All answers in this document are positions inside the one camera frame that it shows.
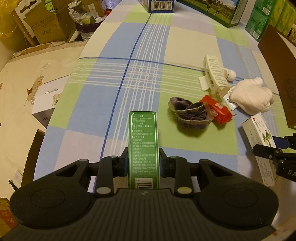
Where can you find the cardboard box with handle cutout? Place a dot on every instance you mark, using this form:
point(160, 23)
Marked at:
point(48, 21)

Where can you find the brown cardboard shoe box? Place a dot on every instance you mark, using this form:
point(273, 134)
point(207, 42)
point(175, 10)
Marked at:
point(279, 53)

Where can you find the plaid bed sheet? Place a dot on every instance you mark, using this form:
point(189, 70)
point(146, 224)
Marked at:
point(138, 61)

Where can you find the green medicine box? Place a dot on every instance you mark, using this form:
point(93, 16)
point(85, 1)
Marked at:
point(143, 150)

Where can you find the red candy packet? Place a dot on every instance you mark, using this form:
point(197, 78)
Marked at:
point(221, 113)

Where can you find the white knitted sock bundle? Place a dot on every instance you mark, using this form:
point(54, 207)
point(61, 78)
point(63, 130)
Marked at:
point(251, 96)

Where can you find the green tissue pack bundle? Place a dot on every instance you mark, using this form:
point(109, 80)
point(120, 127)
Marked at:
point(278, 13)

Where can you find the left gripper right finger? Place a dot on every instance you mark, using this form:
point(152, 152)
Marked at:
point(178, 168)

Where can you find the white pill bottle yellow label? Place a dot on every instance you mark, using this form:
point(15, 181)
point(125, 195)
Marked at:
point(230, 75)

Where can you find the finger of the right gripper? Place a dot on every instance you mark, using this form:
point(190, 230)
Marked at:
point(285, 142)
point(271, 153)

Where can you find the white plastic bag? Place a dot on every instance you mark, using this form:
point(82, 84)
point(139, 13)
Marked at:
point(80, 15)

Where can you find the white box on bed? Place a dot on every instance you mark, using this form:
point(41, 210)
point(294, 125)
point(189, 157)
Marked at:
point(46, 99)

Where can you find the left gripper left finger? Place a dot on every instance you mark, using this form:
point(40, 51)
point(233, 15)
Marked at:
point(109, 168)

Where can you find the green cow milk box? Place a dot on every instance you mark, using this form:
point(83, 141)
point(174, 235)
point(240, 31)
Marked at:
point(226, 12)

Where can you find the yellow plastic bag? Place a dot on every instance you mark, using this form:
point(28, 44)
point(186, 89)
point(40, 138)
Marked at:
point(7, 23)

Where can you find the dark brown fuzzy socks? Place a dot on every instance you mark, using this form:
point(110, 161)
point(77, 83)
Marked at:
point(191, 115)

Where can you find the blue milk carton box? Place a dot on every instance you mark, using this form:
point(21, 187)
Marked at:
point(158, 6)

